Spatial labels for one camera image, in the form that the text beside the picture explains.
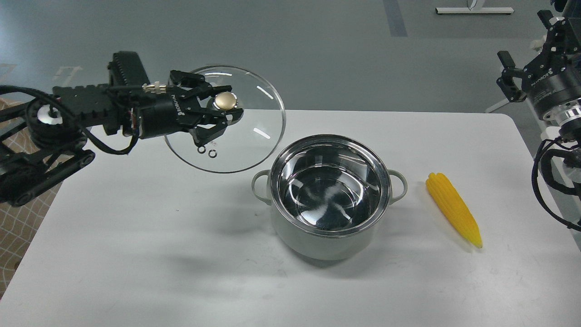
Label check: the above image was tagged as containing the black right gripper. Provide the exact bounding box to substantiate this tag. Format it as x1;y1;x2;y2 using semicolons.
496;10;581;122

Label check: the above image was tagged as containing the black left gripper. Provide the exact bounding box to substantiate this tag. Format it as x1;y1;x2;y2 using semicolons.
136;70;244;147

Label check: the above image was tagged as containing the glass pot lid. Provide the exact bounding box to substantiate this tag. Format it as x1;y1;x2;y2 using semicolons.
165;65;286;173

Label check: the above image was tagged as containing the yellow corn cob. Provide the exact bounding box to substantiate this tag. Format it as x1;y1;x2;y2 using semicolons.
425;173;483;249

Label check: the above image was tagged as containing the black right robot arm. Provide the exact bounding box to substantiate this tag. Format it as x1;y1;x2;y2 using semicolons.
496;10;581;231

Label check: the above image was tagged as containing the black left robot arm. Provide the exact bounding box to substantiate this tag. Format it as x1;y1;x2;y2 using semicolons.
1;50;243;207

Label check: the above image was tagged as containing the grey steel cooking pot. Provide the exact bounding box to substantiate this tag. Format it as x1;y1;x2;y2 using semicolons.
251;134;408;261

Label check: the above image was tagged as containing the white stand base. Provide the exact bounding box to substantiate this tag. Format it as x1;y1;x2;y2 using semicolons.
434;7;514;15

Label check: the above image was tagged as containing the beige checkered cloth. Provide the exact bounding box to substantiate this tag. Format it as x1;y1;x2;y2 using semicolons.
0;98;61;298

